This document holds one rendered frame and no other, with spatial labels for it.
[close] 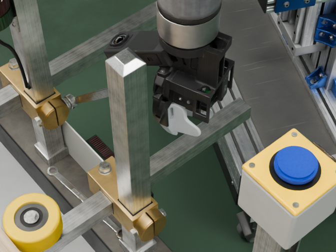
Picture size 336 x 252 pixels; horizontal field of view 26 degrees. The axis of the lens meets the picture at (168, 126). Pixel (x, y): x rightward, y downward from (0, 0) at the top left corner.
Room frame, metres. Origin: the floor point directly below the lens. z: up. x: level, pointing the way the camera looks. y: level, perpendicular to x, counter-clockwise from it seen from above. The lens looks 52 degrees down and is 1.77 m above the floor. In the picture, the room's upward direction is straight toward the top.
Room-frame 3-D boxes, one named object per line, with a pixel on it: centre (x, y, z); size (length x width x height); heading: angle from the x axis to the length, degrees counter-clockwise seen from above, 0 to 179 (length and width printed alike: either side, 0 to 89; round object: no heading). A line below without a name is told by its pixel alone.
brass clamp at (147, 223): (0.60, 0.06, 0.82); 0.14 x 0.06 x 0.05; 40
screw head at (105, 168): (0.64, 0.10, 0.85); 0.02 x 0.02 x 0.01
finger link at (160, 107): (0.62, 0.00, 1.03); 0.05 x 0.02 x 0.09; 151
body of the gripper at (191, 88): (0.63, -0.03, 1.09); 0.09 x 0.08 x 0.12; 61
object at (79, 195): (0.67, 0.14, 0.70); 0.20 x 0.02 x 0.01; 45
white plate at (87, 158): (0.76, 0.17, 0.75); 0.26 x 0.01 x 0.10; 40
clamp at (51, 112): (0.79, 0.23, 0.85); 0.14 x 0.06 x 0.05; 40
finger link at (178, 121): (0.61, -0.02, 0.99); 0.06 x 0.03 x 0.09; 61
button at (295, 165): (0.38, -0.12, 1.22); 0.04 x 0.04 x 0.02
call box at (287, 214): (0.38, -0.12, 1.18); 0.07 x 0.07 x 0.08; 40
